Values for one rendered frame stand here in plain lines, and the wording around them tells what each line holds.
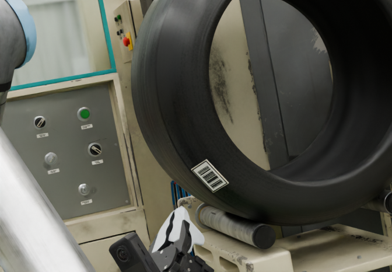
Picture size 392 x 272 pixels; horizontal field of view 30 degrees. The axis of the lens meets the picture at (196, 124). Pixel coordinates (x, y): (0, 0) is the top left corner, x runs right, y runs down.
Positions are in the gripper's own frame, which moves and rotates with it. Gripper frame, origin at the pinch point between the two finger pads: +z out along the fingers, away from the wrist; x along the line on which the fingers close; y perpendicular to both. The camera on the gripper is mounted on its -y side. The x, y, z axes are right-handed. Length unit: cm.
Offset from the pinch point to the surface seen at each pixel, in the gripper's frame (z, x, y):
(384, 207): 22.2, 13.8, 37.9
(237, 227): 14.6, -7.5, 20.1
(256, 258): 6.1, -2.9, 22.0
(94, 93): 69, -52, 1
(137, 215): 48, -57, 28
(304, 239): 32, -13, 46
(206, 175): 12.5, -0.6, 5.0
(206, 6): 30.6, 13.8, -13.8
